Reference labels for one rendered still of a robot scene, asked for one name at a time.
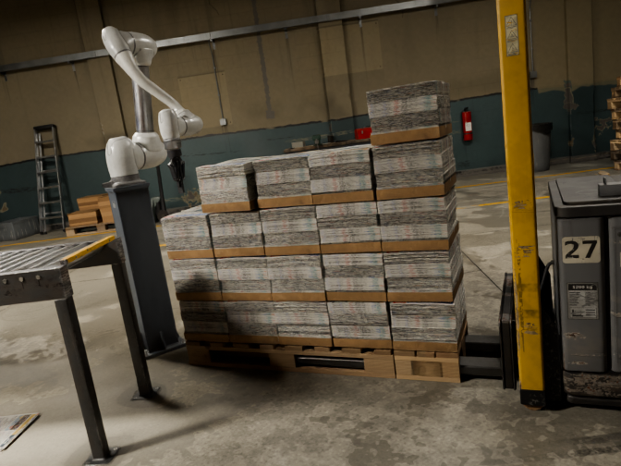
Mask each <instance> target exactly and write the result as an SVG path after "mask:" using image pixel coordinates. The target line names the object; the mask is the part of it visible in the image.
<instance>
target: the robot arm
mask: <svg viewBox="0 0 621 466"><path fill-rule="evenodd" d="M102 38H103V43H104V46H105V48H106V49H107V51H108V52H109V54H110V56H111V57H112V58H113V59H114V60H115V61H116V62H117V64H118V65H119V66H121V67H122V68H123V69H124V70H125V71H126V73H127V74H128V75H129V76H130V77H131V78H132V89H133V99H134V110H135V120H136V131H137V132H135V134H134V135H133V137H132V140H131V139H130V138H128V137H125V136H122V137H116V138H113V139H110V140H109V141H108V142H107V144H106V149H105V155H106V162H107V166H108V170H109V173H110V177H111V180H110V181H109V182H106V183H103V184H102V186H103V188H114V189H115V188H120V187H126V186H131V185H137V184H142V183H146V180H142V179H140V175H139V171H138V170H139V169H147V168H152V167H155V166H158V165H160V164H161V163H162V162H163V161H164V160H165V159H166V157H167V156H168V157H169V158H170V163H169V164H167V165H168V167H169V169H170V172H171V175H172V178H173V180H174V181H176V182H177V188H178V193H185V190H184V184H183V180H184V178H185V161H182V159H181V157H180V156H181V155H182V152H181V149H179V148H181V147H182V145H181V140H180V136H189V135H194V134H197V133H198V132H200V131H201V129H202V127H203V122H202V120H201V118H200V117H198V116H195V115H194V114H192V113H191V112H190V111H189V110H187V109H184V108H183V107H182V106H181V105H180V104H179V102H178V101H176V100H175V99H174V98H173V97H172V96H170V95H169V94H168V93H167V92H165V91H164V90H162V89H161V88H160V87H158V86H157V85H156V84H155V83H153V82H152V81H151V80H150V71H149V66H150V65H151V63H152V58H153V57H154V56H155V55H156V53H157V45H156V42H155V40H154V39H152V38H151V37H150V36H148V35H146V34H143V33H138V32H132V31H130V32H126V31H119V30H118V29H117V28H115V27H112V26H110V27H105V28H104V29H103V31H102ZM152 95H153V96H154V97H156V98H157V99H159V100H160V101H162V102H163V103H164V104H166V105H167V106H169V107H170V108H171V109H164V110H162V111H160V112H159V116H158V120H159V129H160V132H161V135H162V137H163V140H164V143H162V142H161V140H160V138H159V135H158V134H157V133H156V132H154V129H153V117H152Z"/></svg>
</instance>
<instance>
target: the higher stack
mask: <svg viewBox="0 0 621 466"><path fill-rule="evenodd" d="M449 86H450V85H449V83H447V82H441V81H439V80H433V81H425V82H418V83H412V84H407V85H401V86H395V87H391V88H385V89H380V90H375V91H370V92H366V93H367V94H366V97H367V100H368V101H367V102H368V103H367V105H368V108H369V109H370V110H368V111H369V112H368V113H369V118H370V121H371V130H372V133H371V135H376V134H384V133H391V132H398V131H405V130H412V129H426V128H432V127H439V126H442V125H445V127H446V124H450V121H452V120H451V119H450V117H451V115H450V110H449V109H450V107H451V105H450V103H449V102H450V101H449V100H450V96H448V95H449V94H450V91H449V90H450V88H449ZM367 95H368V96H367ZM452 139H453V137H452V135H444V136H443V137H440V138H432V139H425V140H417V141H402V142H395V143H387V144H380V145H375V146H376V147H374V148H372V149H371V151H372V154H373V159H372V160H373V161H374V164H373V166H374V167H375V168H374V170H375V174H374V175H376V183H377V190H388V189H399V188H410V187H421V186H431V185H443V184H445V183H446V181H448V179H450V181H451V177H452V176H453V175H454V174H455V173H456V167H455V165H456V164H455V161H454V160H455V158H454V155H453V143H452V142H451V141H452ZM377 205H378V207H377V208H378V212H379V213H378V214H380V218H381V219H380V220H381V227H380V228H381V233H382V234H381V235H382V236H381V238H382V240H383V242H390V241H413V240H440V239H448V242H449V238H450V236H451V234H452V232H453V230H454V232H455V227H456V225H457V222H458V221H457V212H456V208H457V196H456V190H455V185H453V186H452V187H451V189H450V190H449V191H448V192H447V193H446V194H445V195H435V196H423V197H411V198H399V199H387V200H380V201H378V202H377ZM383 256H384V267H385V269H384V270H385V273H386V276H385V278H386V281H387V286H388V290H387V291H388V292H453V290H454V288H455V286H456V284H457V280H458V278H459V275H460V273H461V271H462V268H463V256H462V253H461V247H460V234H459V232H457V235H456V237H455V239H454V241H453V243H452V245H451V247H450V249H449V250H432V251H385V252H384V254H383ZM463 282H464V281H463V278H462V280H461V283H460V286H459V288H458V291H457V294H456V296H455V299H454V301H391V302H390V308H391V315H392V316H391V318H392V320H391V321H392V322H391V323H392V328H391V329H392V336H393V340H394V341H416V342H439V343H457V341H458V338H459V334H460V330H461V326H462V324H463V321H464V318H465V314H466V305H465V304H466V302H465V298H466V297H465V288H464V283H463ZM468 334H469V331H468V321H466V323H465V327H464V331H463V335H462V338H461V341H460V345H459V349H458V352H446V351H425V350H402V349H395V350H394V355H395V363H396V379H409V380H423V381H436V382H450V383H461V374H460V363H459V356H465V357H467V354H466V345H465V335H468Z"/></svg>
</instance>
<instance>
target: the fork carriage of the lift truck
mask: <svg viewBox="0 0 621 466"><path fill-rule="evenodd" d="M513 320H516V313H515V297H514V282H513V273H505V278H504V284H503V292H502V299H501V306H500V312H499V320H498V323H499V337H500V350H501V364H502V377H503V389H506V388H510V389H513V388H514V390H517V377H516V365H515V351H514V336H513Z"/></svg>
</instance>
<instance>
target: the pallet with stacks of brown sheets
mask: <svg viewBox="0 0 621 466"><path fill-rule="evenodd" d="M77 202H78V206H79V211H76V212H74V213H71V214H67V216H68V222H69V225H70V227H66V228H65V230H66V233H67V237H70V236H77V235H85V234H92V233H99V232H106V231H114V230H116V229H115V228H113V227H111V228H112V229H108V224H114V218H113V214H112V209H111V204H110V201H109V196H108V193H104V194H96V195H90V196H85V197H81V198H78V199H77ZM92 226H97V231H91V230H90V232H83V231H82V233H78V232H80V231H81V230H82V229H83V228H85V227H92Z"/></svg>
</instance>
